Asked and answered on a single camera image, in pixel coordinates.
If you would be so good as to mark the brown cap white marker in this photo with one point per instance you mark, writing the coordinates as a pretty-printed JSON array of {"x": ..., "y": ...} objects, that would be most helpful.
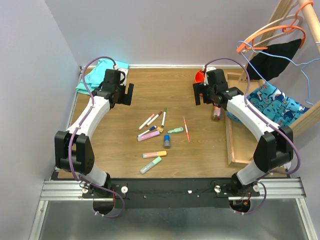
[{"x": 154, "y": 118}]

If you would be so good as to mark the orange thin pen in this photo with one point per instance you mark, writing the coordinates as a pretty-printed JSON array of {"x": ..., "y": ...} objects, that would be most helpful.
[{"x": 186, "y": 129}]

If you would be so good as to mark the orange round organizer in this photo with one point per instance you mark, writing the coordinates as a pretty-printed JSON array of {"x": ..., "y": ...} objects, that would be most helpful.
[{"x": 199, "y": 77}]

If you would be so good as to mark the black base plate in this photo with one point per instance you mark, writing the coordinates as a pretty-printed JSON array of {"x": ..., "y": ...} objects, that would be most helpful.
[{"x": 152, "y": 193}]

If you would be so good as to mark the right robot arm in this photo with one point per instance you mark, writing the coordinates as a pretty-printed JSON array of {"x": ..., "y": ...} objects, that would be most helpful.
[{"x": 274, "y": 143}]

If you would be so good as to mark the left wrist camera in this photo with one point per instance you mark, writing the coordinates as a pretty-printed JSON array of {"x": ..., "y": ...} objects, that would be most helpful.
[{"x": 123, "y": 74}]

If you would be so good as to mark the wooden tray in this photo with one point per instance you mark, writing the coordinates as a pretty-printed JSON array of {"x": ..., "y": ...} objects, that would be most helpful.
[{"x": 240, "y": 125}]

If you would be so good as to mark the pink yellow highlighter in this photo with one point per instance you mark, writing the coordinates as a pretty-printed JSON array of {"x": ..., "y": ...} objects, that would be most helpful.
[{"x": 154, "y": 154}]

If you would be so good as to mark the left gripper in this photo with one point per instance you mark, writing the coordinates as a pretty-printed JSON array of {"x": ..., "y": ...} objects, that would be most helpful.
[{"x": 126, "y": 98}]

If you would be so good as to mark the black cloth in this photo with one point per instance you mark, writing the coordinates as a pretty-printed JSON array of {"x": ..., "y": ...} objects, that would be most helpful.
[{"x": 269, "y": 67}]

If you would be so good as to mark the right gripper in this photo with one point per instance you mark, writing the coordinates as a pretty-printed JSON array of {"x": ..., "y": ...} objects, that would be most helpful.
[{"x": 199, "y": 88}]

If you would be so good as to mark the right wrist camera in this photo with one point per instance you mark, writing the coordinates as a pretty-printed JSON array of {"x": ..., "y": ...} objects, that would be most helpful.
[{"x": 206, "y": 70}]

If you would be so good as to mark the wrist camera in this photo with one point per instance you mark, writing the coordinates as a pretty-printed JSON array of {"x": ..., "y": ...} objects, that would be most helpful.
[
  {"x": 123, "y": 74},
  {"x": 206, "y": 70}
]

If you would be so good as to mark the pink cap white marker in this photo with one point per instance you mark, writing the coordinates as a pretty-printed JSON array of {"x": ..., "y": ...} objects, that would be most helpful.
[{"x": 146, "y": 121}]

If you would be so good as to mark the blue cap whiteboard marker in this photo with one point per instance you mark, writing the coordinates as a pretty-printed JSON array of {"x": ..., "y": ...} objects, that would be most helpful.
[{"x": 147, "y": 131}]

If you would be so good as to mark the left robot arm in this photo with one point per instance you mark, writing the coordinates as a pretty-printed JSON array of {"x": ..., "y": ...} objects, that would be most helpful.
[{"x": 73, "y": 149}]

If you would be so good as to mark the teal folded cloth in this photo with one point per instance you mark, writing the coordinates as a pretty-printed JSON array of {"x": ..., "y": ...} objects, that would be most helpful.
[{"x": 96, "y": 76}]

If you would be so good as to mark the small tan eraser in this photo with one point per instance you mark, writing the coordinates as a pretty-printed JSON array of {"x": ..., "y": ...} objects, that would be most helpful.
[{"x": 160, "y": 129}]

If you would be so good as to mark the blue wire hanger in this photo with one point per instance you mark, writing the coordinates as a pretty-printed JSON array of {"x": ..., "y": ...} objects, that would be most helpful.
[{"x": 301, "y": 65}]

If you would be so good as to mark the shark pattern blue cloth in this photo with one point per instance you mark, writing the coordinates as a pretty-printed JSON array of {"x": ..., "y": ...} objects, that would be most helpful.
[{"x": 275, "y": 105}]

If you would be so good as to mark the green highlighter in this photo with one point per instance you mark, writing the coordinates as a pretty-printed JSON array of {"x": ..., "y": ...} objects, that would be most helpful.
[{"x": 151, "y": 165}]

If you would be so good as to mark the pink glue bottle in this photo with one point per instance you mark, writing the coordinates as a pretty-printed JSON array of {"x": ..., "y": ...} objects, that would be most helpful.
[{"x": 216, "y": 113}]

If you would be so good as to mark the green cap white marker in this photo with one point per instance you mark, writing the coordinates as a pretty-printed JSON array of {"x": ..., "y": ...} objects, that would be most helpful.
[{"x": 164, "y": 117}]

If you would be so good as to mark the green correction tape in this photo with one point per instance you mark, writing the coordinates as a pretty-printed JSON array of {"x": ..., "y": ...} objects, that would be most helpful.
[{"x": 176, "y": 130}]

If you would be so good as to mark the orange hanger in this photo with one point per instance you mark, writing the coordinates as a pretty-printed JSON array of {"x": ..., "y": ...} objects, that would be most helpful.
[{"x": 295, "y": 9}]

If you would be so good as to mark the pink purple highlighter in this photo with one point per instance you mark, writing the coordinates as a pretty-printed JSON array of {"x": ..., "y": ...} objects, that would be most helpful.
[{"x": 148, "y": 136}]

